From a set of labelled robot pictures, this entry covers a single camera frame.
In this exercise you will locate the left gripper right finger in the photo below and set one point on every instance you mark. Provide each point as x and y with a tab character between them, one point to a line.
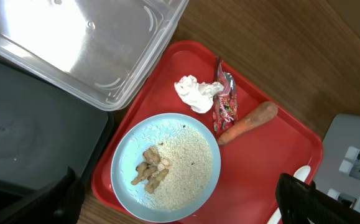
300	203

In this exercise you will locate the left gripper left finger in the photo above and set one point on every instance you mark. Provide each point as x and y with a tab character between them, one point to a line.
57	203

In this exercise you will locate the white plastic spoon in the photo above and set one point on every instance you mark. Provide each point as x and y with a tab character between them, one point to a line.
300	174

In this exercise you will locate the orange carrot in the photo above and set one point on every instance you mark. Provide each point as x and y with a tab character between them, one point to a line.
265	112

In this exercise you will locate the red snack wrapper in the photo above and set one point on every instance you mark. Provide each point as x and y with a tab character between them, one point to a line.
225	104

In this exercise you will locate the white tissue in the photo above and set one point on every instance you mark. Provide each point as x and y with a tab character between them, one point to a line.
199	96

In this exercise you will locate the grey dishwasher rack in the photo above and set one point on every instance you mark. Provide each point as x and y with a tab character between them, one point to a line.
338	175

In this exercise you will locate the red serving tray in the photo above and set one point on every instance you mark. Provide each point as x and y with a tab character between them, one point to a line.
250	165

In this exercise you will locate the black tray bin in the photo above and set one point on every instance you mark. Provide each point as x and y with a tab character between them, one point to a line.
44	131

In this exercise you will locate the brown food scraps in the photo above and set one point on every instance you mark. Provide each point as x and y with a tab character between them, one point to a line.
154	168

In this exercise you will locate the light blue plate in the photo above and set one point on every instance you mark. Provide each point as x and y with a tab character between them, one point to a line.
192	178

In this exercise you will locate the clear plastic bin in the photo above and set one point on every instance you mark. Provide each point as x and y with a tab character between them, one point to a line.
100	51

